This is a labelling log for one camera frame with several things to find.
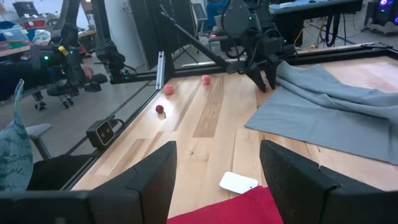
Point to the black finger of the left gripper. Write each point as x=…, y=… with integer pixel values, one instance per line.
x=272, y=73
x=257, y=76

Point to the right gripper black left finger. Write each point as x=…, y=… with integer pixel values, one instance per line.
x=109, y=205

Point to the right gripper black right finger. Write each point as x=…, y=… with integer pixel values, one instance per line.
x=311, y=199

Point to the pink toy peach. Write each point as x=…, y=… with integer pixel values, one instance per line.
x=168, y=90
x=206, y=79

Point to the dark red toy cherry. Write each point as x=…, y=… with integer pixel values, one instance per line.
x=159, y=109

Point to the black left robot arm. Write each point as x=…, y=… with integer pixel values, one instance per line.
x=236, y=18

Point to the black table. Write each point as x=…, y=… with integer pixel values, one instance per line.
x=311, y=9

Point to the black office chair seat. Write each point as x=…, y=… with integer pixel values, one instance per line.
x=59, y=172

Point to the grey cloth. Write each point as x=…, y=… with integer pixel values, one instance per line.
x=311, y=124

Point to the person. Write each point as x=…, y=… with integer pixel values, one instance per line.
x=216, y=9
x=25, y=77

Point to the small white rectangular card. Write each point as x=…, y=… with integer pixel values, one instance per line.
x=237, y=183

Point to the grey office chair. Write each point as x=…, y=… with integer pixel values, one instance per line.
x=200, y=18

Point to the red cloth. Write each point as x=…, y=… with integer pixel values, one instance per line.
x=233, y=208

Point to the grey chair armrest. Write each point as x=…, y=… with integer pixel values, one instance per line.
x=37, y=130

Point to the teal artificial succulent plant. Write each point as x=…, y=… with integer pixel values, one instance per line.
x=14, y=155

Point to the black panel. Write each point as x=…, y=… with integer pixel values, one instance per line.
x=149, y=31

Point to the computer with purple lights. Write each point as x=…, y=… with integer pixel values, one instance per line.
x=384, y=12

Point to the black wheeled chair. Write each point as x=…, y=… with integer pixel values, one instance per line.
x=62, y=91

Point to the person's hand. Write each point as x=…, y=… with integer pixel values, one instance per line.
x=87, y=71

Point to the cluttered wooden bench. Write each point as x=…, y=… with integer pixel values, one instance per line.
x=18, y=37

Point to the black table-level camera box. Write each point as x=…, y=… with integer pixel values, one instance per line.
x=101, y=133

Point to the silver metal bracket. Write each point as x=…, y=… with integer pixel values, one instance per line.
x=160, y=70

